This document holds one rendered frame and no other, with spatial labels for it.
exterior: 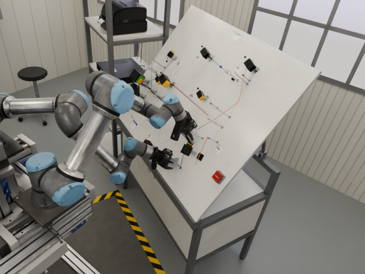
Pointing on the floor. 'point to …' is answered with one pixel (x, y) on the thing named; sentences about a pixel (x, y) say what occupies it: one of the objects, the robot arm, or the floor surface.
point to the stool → (26, 74)
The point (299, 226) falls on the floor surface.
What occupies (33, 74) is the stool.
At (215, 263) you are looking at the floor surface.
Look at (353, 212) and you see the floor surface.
